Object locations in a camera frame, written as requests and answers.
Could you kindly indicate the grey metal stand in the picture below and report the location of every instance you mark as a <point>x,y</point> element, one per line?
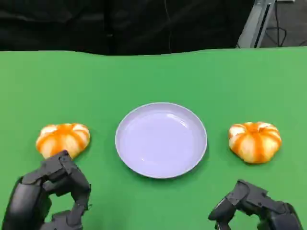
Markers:
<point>256,24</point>

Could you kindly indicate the lilac plate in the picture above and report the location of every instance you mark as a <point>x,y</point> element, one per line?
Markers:
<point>161,141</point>

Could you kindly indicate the green table cloth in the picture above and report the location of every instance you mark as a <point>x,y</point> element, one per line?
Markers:
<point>153,79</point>

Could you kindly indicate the black backdrop curtain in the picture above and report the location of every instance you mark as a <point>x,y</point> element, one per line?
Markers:
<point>115,24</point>

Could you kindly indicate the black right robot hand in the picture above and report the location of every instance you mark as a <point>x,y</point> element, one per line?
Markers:
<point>254,203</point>

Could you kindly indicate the orange and white bread roll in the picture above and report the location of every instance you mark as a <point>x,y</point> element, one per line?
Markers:
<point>63,139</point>
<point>254,141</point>

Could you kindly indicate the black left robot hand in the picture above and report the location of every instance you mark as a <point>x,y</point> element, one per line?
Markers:
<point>28,196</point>

